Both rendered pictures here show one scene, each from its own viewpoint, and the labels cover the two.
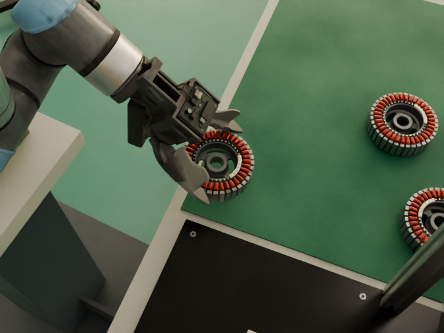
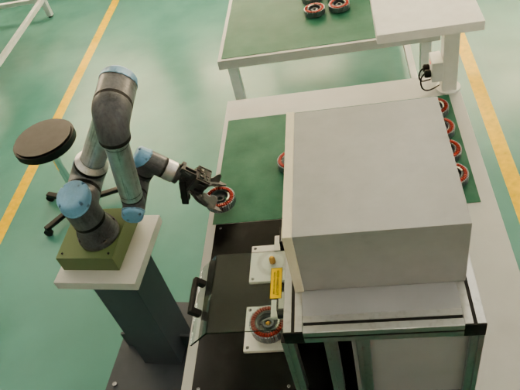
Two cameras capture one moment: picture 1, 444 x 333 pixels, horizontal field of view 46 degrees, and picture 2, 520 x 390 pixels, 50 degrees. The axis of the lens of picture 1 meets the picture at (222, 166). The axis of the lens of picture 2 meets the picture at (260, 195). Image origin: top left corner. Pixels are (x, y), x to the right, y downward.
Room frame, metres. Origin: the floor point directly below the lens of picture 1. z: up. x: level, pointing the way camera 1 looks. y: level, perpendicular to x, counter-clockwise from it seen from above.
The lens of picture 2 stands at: (-1.08, 0.05, 2.22)
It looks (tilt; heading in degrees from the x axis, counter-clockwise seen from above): 44 degrees down; 353
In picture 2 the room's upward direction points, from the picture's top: 15 degrees counter-clockwise
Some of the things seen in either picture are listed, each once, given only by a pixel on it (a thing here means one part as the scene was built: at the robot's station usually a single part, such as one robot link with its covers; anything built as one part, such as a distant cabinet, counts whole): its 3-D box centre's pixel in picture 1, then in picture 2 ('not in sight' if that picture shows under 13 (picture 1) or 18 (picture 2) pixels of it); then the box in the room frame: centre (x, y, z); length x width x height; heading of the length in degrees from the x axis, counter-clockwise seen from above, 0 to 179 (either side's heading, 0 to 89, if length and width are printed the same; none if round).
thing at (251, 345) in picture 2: not in sight; (269, 328); (-0.16, 0.01, 0.78); 0.15 x 0.15 x 0.01; 69
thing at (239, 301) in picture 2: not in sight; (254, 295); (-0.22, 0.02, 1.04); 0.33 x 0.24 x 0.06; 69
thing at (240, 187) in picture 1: (216, 164); (220, 199); (0.40, 0.01, 0.81); 0.11 x 0.11 x 0.04
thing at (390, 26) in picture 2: not in sight; (421, 56); (0.58, -0.90, 0.98); 0.37 x 0.35 x 0.46; 159
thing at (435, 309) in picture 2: not in sight; (370, 220); (-0.17, -0.33, 1.09); 0.68 x 0.44 x 0.05; 159
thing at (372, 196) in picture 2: not in sight; (368, 189); (-0.18, -0.33, 1.22); 0.44 x 0.39 x 0.20; 159
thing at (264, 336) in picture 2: not in sight; (268, 324); (-0.16, 0.01, 0.80); 0.11 x 0.11 x 0.04
